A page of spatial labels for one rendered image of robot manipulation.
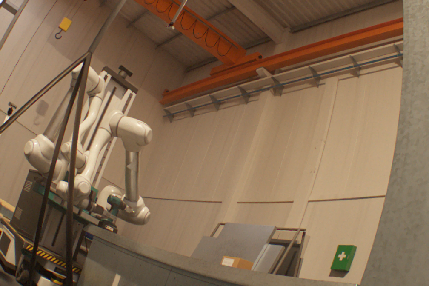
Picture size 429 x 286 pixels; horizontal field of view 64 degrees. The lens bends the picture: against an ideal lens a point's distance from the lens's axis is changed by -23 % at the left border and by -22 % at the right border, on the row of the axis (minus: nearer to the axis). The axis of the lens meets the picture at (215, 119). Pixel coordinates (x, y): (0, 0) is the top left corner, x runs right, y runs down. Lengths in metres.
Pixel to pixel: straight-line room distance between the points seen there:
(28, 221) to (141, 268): 1.34
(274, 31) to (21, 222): 9.52
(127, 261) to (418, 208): 1.53
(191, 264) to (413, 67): 1.03
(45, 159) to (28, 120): 10.33
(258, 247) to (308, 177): 3.31
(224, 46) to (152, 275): 10.19
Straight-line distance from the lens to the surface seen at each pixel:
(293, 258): 5.32
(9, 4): 2.30
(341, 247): 6.81
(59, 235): 2.94
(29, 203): 2.95
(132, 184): 2.62
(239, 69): 11.52
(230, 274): 1.32
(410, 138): 0.78
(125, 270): 1.96
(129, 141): 2.43
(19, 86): 12.97
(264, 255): 4.96
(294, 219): 7.81
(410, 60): 0.90
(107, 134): 2.46
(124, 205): 2.41
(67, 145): 2.31
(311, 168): 8.12
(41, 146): 2.50
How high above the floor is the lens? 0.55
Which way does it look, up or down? 23 degrees up
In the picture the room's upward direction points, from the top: 21 degrees clockwise
